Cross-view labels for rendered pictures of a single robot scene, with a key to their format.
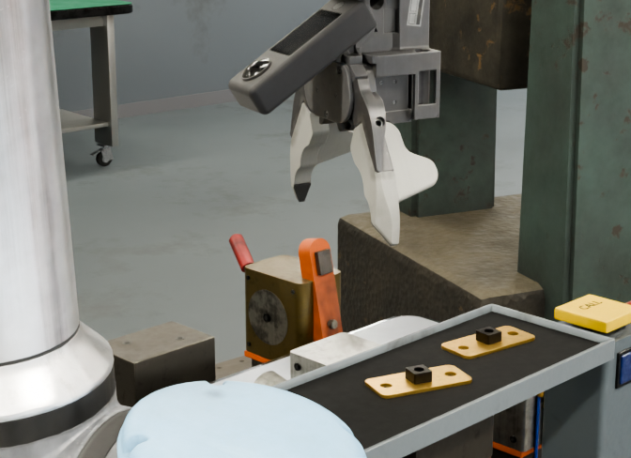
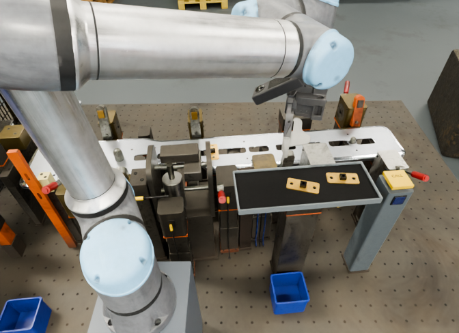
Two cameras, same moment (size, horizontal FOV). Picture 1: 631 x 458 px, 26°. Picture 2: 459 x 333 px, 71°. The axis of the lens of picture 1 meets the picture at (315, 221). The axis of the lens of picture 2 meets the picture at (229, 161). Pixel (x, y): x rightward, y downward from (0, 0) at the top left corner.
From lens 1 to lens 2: 0.61 m
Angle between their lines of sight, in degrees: 44
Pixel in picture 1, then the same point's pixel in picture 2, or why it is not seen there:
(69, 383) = (92, 209)
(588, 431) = (376, 210)
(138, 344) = not seen: hidden behind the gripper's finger
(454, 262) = not seen: outside the picture
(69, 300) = (95, 189)
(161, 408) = (104, 228)
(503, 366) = (335, 192)
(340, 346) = (318, 149)
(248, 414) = (121, 241)
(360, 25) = (295, 84)
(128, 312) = (382, 55)
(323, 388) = (275, 175)
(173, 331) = not seen: hidden behind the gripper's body
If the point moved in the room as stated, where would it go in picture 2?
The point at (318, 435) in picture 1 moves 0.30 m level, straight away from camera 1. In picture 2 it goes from (128, 258) to (242, 160)
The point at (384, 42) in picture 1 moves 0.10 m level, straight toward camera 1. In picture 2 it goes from (308, 90) to (279, 111)
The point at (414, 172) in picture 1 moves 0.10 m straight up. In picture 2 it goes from (300, 138) to (307, 99)
